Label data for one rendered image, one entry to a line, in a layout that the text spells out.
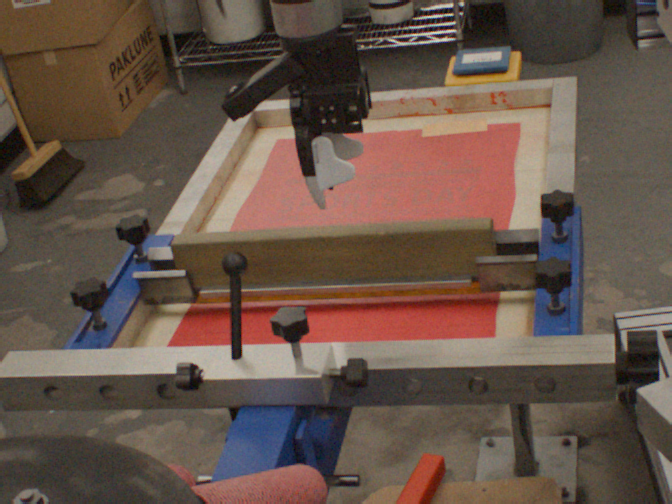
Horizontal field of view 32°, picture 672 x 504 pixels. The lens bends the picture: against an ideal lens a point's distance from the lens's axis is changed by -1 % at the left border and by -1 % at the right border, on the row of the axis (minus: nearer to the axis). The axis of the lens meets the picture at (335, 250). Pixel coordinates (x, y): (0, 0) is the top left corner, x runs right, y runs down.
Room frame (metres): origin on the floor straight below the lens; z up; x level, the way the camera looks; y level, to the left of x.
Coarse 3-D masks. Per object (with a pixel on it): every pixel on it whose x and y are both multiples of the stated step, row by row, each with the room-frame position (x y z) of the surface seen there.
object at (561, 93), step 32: (384, 96) 1.84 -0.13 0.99; (416, 96) 1.81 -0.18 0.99; (448, 96) 1.80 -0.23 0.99; (480, 96) 1.78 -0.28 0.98; (512, 96) 1.77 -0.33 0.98; (544, 96) 1.75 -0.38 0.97; (576, 96) 1.70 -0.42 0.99; (224, 128) 1.83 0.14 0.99; (256, 128) 1.88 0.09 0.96; (576, 128) 1.62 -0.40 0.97; (224, 160) 1.71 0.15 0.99; (192, 192) 1.61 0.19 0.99; (192, 224) 1.53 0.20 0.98; (128, 320) 1.27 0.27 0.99
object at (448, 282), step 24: (216, 288) 1.30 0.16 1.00; (264, 288) 1.27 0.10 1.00; (288, 288) 1.26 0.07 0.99; (312, 288) 1.26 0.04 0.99; (336, 288) 1.25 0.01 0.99; (360, 288) 1.24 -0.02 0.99; (384, 288) 1.23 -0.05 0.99; (408, 288) 1.22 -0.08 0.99; (432, 288) 1.21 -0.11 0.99; (456, 288) 1.21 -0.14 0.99
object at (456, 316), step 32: (512, 128) 1.69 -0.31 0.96; (416, 160) 1.64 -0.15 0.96; (512, 160) 1.58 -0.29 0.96; (480, 192) 1.50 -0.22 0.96; (512, 192) 1.48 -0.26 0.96; (352, 320) 1.23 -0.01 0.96; (384, 320) 1.21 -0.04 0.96; (416, 320) 1.20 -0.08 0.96; (448, 320) 1.19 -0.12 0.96; (480, 320) 1.17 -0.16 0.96
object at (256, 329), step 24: (288, 144) 1.80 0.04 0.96; (384, 144) 1.72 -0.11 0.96; (264, 168) 1.72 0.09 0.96; (288, 168) 1.70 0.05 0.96; (264, 192) 1.63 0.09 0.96; (240, 216) 1.57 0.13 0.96; (264, 216) 1.55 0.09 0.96; (192, 312) 1.32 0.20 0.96; (216, 312) 1.31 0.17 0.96; (264, 312) 1.28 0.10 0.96; (312, 312) 1.26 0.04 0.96; (336, 312) 1.25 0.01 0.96; (192, 336) 1.26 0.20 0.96; (216, 336) 1.25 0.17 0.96; (264, 336) 1.23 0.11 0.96; (312, 336) 1.21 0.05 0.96
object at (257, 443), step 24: (240, 408) 0.97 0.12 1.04; (264, 408) 0.96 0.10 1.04; (288, 408) 0.95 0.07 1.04; (312, 408) 1.00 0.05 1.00; (240, 432) 0.93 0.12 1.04; (264, 432) 0.92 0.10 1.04; (288, 432) 0.92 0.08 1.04; (240, 456) 0.89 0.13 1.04; (264, 456) 0.88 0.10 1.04; (288, 456) 0.90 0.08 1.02; (216, 480) 0.86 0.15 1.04
